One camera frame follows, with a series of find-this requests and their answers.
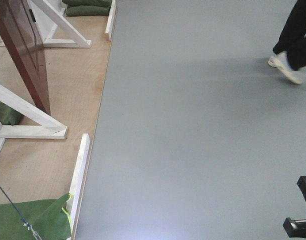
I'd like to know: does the large green sandbag foreground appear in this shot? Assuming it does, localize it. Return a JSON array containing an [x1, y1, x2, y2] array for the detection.
[[0, 193, 72, 240]]

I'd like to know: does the white edge rail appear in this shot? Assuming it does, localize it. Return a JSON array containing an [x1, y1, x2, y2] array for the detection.
[[66, 133, 91, 240], [105, 0, 117, 41]]

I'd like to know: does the lower green sandbag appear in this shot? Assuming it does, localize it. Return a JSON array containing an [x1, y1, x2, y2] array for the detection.
[[65, 5, 111, 17]]

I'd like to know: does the white far door frame brace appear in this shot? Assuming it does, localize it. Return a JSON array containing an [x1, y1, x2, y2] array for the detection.
[[0, 0, 92, 52]]

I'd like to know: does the white near door frame brace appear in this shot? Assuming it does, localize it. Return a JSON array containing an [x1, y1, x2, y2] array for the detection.
[[0, 84, 68, 153]]

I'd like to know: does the plywood base platform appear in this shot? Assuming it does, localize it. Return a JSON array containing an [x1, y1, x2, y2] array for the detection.
[[0, 16, 111, 204]]

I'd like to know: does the upper green sandbag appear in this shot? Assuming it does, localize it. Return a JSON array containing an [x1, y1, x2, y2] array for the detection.
[[62, 0, 112, 8]]

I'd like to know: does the white door frame brace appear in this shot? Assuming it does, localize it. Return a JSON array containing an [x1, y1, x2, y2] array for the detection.
[[0, 0, 92, 52], [0, 84, 68, 153]]

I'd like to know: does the white near edge rail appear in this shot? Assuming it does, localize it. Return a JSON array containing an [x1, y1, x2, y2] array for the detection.
[[66, 133, 91, 240]]

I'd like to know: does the person black trousers leg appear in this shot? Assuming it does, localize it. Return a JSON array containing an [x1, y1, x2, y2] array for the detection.
[[272, 0, 306, 71]]

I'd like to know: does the white far edge rail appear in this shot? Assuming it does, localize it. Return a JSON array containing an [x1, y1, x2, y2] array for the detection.
[[105, 0, 117, 41]]

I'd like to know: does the black robot gripper part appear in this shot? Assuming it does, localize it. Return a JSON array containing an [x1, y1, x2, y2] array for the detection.
[[282, 176, 306, 239]]

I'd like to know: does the brown wooden door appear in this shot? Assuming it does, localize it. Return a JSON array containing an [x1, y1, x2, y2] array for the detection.
[[0, 0, 51, 114]]

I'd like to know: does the white sneaker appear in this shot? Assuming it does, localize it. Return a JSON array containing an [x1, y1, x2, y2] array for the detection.
[[267, 51, 304, 85]]

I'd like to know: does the blue tether rope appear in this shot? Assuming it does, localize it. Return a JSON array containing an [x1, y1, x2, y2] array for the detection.
[[0, 176, 44, 240]]

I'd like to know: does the green sandbag behind brace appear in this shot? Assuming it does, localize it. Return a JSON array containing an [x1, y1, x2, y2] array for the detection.
[[0, 101, 23, 126]]

